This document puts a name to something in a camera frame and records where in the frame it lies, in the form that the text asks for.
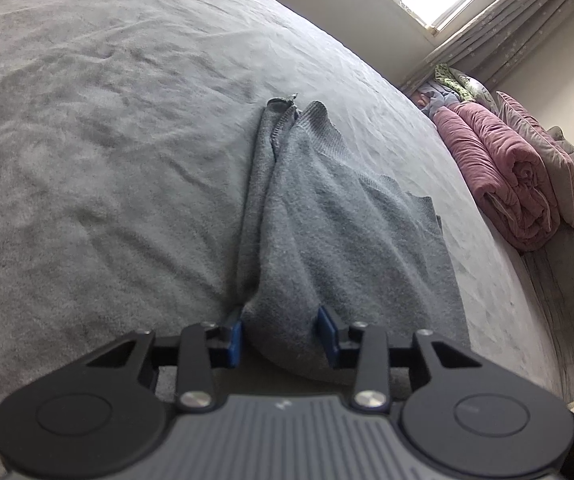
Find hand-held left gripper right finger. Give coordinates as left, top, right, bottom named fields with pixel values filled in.
left=316, top=305, right=473, bottom=413

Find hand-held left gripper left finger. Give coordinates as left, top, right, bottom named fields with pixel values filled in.
left=86, top=310, right=243, bottom=413

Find grey knit cat-print sweater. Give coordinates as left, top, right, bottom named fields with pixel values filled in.
left=237, top=94, right=470, bottom=386

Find pink folded quilt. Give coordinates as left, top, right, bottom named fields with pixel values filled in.
left=432, top=102, right=560, bottom=252

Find grey bed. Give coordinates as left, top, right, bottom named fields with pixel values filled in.
left=0, top=0, right=563, bottom=480

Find pink and grey pillow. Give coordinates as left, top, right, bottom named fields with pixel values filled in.
left=496, top=91, right=574, bottom=231

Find floral patterned bedding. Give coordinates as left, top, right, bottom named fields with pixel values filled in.
left=414, top=62, right=493, bottom=116

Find grey patterned curtain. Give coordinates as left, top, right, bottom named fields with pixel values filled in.
left=399, top=0, right=574, bottom=93

